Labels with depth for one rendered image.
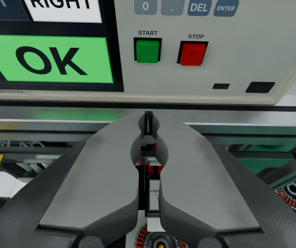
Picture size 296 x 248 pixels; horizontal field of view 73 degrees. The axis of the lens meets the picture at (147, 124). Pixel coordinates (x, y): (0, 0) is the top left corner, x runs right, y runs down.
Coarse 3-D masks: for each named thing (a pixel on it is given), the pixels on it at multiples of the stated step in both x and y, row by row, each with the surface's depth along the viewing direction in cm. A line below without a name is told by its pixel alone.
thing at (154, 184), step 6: (150, 144) 44; (156, 168) 41; (150, 174) 40; (156, 174) 40; (150, 180) 37; (156, 180) 37; (150, 186) 36; (156, 186) 36; (150, 192) 36; (156, 192) 36; (150, 198) 35; (156, 198) 35; (150, 204) 35; (156, 204) 35; (150, 210) 34; (156, 210) 34; (150, 216) 36; (156, 216) 36; (150, 222) 37; (156, 222) 37; (150, 228) 36; (156, 228) 36; (162, 228) 36
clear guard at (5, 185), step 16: (0, 144) 25; (16, 144) 25; (32, 144) 25; (48, 144) 25; (64, 144) 25; (16, 160) 23; (32, 160) 23; (48, 160) 24; (0, 176) 22; (16, 176) 22; (32, 176) 22; (0, 192) 21; (16, 192) 21; (0, 208) 20
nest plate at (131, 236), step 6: (138, 210) 47; (144, 210) 47; (138, 216) 46; (144, 216) 46; (138, 222) 46; (144, 222) 46; (138, 228) 45; (126, 234) 44; (132, 234) 44; (156, 234) 44; (126, 240) 44; (132, 240) 44; (168, 240) 44; (126, 246) 43; (132, 246) 43; (150, 246) 43
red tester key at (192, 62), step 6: (186, 48) 16; (192, 48) 16; (198, 48) 16; (204, 48) 16; (186, 54) 16; (192, 54) 16; (198, 54) 16; (180, 60) 17; (186, 60) 17; (192, 60) 17; (198, 60) 17
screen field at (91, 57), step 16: (0, 48) 17; (16, 48) 17; (32, 48) 17; (48, 48) 17; (64, 48) 17; (80, 48) 17; (96, 48) 17; (0, 64) 18; (16, 64) 18; (32, 64) 18; (48, 64) 18; (64, 64) 18; (80, 64) 18; (96, 64) 18; (16, 80) 20; (32, 80) 20; (48, 80) 20; (64, 80) 20; (80, 80) 20; (96, 80) 20; (112, 80) 20
